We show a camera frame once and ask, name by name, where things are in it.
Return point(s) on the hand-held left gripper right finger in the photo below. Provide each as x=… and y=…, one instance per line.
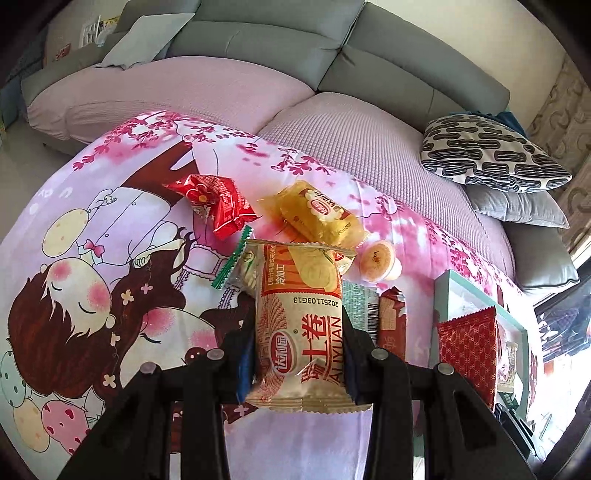
x=352, y=374

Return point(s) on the teal and white snack packet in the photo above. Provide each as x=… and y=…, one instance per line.
x=364, y=309

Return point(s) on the red flower snack packet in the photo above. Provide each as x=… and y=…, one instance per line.
x=217, y=203

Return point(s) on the white paper holder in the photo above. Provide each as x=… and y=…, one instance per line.
x=99, y=30

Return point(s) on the grey sofa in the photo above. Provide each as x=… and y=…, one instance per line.
x=277, y=41

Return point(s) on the teal cardboard box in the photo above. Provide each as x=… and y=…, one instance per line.
x=461, y=295

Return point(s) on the dark red wafer packet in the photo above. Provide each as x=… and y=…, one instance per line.
x=392, y=318

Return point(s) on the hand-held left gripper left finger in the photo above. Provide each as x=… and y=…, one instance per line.
x=244, y=378

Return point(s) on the orange and cream roll packet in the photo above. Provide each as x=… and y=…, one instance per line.
x=300, y=332

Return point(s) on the printed cartoon blanket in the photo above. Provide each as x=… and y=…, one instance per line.
x=138, y=221

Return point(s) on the red patterned snack packet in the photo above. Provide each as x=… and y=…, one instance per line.
x=466, y=355

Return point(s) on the small jelly cup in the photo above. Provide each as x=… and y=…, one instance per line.
x=376, y=261

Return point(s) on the round crackers packet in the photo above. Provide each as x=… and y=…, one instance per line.
x=244, y=272

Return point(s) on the drying rack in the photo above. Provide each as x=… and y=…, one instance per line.
x=563, y=323

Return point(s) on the beige patterned curtain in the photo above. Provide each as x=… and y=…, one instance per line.
x=563, y=138

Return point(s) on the black and white patterned pillow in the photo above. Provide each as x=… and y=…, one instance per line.
x=489, y=152

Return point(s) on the pink sofa cover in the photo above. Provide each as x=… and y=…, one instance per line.
x=207, y=87

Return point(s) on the grey pillow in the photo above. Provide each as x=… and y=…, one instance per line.
x=517, y=205

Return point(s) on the small red object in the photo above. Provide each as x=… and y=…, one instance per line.
x=63, y=51

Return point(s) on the pale green pillow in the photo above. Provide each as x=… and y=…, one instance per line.
x=147, y=41

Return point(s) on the yellow cake packet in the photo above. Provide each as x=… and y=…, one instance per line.
x=318, y=212

